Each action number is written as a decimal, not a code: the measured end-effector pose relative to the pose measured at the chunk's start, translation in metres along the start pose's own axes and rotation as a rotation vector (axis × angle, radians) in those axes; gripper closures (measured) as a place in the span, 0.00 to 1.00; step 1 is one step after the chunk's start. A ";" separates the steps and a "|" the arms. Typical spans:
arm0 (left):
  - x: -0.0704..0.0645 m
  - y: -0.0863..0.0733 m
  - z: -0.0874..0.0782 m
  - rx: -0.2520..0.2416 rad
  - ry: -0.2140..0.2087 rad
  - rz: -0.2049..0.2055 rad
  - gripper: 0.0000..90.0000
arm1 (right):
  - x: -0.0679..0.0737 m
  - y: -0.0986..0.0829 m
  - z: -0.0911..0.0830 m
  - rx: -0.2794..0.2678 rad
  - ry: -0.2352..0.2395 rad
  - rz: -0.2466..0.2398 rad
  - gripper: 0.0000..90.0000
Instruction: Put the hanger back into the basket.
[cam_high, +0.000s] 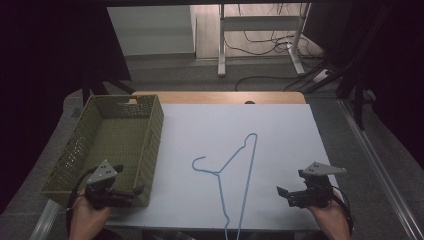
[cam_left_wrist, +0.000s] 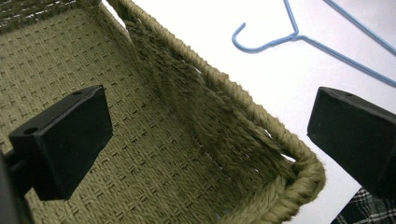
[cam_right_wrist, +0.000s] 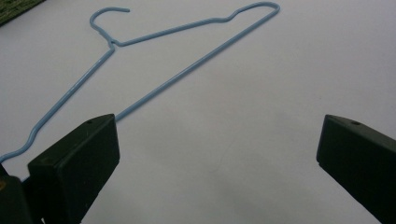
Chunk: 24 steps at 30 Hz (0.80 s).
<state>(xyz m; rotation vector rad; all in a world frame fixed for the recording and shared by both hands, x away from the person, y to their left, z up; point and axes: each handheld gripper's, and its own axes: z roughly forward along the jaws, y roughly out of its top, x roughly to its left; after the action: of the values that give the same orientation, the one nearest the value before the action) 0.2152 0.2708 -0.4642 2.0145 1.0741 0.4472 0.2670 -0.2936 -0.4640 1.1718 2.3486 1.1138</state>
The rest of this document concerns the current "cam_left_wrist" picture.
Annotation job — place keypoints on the black white plaid cloth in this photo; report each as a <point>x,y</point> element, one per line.
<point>367,208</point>

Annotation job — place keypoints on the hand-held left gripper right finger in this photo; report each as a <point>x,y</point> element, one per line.
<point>358,137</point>

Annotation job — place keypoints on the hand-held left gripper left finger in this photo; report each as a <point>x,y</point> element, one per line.
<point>65,146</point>

